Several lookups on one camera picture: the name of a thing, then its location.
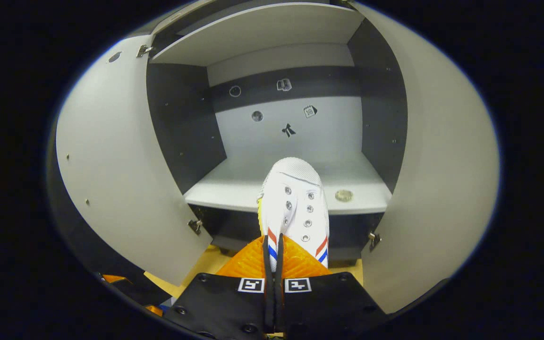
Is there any grey cabinet door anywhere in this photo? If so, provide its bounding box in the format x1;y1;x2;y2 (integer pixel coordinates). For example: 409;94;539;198
55;34;213;286
348;0;500;315

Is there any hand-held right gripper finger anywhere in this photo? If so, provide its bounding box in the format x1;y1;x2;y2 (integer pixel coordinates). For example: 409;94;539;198
276;234;388;340
163;235;276;340

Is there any white striped shoe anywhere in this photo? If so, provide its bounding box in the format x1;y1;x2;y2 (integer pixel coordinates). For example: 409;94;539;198
256;157;330;274

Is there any grey shoe cabinet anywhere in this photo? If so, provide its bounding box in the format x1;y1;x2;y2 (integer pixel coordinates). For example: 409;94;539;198
146;0;408;263

